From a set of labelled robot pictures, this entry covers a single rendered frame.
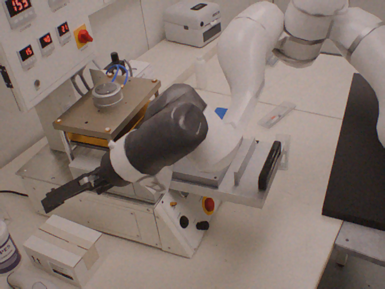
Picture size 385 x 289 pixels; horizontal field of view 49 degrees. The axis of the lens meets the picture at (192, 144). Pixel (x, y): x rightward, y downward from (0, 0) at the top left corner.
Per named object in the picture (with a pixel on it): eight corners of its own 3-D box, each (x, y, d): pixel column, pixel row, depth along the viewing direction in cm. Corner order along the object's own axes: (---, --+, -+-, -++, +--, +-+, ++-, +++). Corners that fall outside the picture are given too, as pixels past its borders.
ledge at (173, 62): (80, 109, 183) (77, 100, 180) (183, 34, 237) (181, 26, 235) (134, 125, 169) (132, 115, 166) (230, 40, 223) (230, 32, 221)
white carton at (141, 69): (103, 98, 179) (99, 84, 175) (133, 74, 195) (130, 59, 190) (126, 103, 174) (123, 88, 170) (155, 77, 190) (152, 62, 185)
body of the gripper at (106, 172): (136, 140, 83) (110, 157, 89) (101, 148, 76) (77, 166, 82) (151, 175, 82) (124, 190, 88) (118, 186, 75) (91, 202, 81)
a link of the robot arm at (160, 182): (116, 133, 73) (99, 145, 76) (145, 199, 71) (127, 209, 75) (164, 122, 82) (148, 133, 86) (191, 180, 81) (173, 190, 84)
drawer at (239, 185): (153, 187, 111) (148, 164, 107) (186, 139, 127) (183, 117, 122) (262, 211, 100) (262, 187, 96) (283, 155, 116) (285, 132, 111)
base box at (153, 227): (36, 215, 134) (17, 174, 123) (101, 145, 160) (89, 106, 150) (191, 260, 114) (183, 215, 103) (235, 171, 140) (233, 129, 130)
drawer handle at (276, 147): (258, 188, 101) (257, 176, 99) (274, 151, 112) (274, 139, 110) (266, 190, 101) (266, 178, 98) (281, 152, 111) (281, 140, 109)
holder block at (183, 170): (158, 175, 109) (156, 167, 108) (189, 131, 123) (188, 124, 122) (217, 187, 103) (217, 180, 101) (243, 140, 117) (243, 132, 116)
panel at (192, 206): (193, 253, 115) (158, 202, 108) (230, 181, 136) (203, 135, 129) (199, 252, 114) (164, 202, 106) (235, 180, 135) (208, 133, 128)
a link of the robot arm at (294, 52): (268, -29, 99) (255, 27, 112) (229, 8, 89) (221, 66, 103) (345, 1, 93) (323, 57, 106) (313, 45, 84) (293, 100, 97)
